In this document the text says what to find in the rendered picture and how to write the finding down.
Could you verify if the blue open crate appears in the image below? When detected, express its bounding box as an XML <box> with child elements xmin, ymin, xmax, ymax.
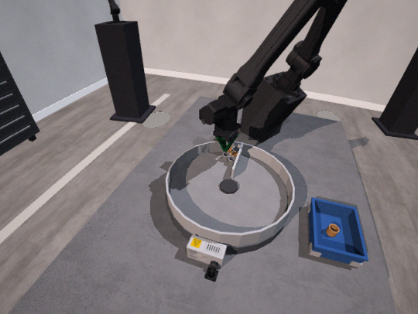
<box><xmin>307</xmin><ymin>197</ymin><xmax>368</xmax><ymax>268</ymax></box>

